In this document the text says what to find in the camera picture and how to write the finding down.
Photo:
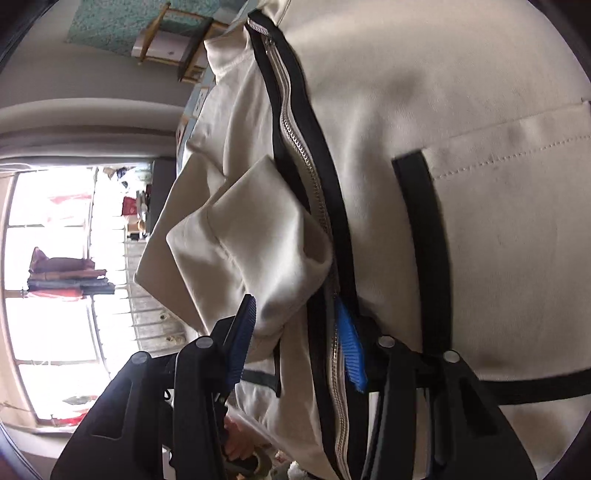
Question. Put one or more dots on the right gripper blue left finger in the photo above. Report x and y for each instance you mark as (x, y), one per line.
(236, 342)

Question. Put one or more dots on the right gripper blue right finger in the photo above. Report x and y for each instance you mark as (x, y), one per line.
(352, 347)

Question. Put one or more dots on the cream zip-up jacket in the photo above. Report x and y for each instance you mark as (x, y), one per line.
(428, 164)

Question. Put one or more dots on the hanging dark clothes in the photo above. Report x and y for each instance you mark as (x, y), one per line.
(66, 277)

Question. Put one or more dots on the person's left hand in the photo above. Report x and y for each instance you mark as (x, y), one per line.
(240, 443)

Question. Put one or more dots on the dark grey cabinet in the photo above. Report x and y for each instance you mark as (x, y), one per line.
(163, 177)

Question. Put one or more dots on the fruit pattern table cover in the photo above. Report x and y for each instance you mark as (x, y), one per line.
(196, 110)

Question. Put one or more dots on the wooden chair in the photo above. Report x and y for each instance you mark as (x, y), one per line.
(186, 53)

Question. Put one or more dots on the teal floral wall cloth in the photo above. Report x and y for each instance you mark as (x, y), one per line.
(114, 25)

